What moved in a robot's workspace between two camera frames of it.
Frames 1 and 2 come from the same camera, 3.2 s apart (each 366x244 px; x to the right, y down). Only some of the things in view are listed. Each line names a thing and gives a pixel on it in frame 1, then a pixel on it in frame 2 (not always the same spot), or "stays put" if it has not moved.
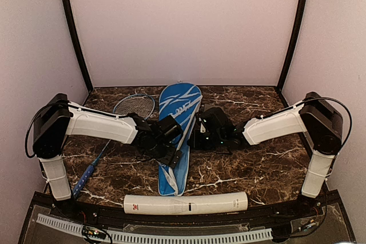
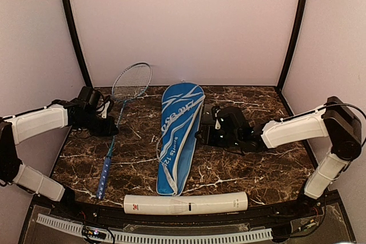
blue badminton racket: [137, 104] to [129, 82]
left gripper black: [168, 159] to [108, 131]
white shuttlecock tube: [181, 203] stays put
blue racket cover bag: [183, 101] stays put
